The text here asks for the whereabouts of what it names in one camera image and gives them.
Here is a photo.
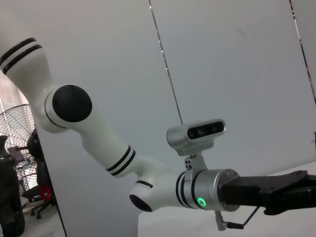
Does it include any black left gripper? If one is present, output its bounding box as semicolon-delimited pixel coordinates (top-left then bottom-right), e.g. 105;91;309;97
218;170;316;215

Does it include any white backdrop board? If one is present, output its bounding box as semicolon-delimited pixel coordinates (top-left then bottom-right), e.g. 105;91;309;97
0;0;185;237
149;0;316;178

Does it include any small red object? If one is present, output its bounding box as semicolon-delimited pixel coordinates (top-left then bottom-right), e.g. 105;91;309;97
40;184;52;201

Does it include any black office chair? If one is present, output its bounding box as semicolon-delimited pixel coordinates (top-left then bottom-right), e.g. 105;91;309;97
22;158;57;219

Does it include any left gripper cable with connector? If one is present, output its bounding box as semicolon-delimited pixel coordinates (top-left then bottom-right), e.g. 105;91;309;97
214;206;260;232

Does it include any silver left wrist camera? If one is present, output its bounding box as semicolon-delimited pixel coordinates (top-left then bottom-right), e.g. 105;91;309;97
166;118;227;182

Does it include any metal cage pedestal fan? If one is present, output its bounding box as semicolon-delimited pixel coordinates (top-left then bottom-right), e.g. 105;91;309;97
0;103;41;173

